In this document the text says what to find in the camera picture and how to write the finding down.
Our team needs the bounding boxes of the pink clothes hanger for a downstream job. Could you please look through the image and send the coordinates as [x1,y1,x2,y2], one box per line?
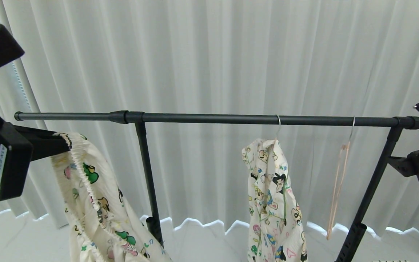
[326,116,356,241]
[272,115,282,143]

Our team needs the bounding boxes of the white curtain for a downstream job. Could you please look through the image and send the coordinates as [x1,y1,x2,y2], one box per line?
[0,0,419,237]

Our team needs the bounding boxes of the black clothes rack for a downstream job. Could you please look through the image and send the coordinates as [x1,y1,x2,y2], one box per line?
[14,110,419,262]

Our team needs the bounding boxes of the cream printed shirt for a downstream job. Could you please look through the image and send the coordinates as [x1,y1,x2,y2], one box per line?
[242,138,308,262]

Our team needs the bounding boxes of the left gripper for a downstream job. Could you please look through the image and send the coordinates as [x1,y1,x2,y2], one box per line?
[0,100,34,202]

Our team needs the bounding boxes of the cream printed pants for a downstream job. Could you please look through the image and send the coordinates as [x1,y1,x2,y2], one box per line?
[51,132,173,262]

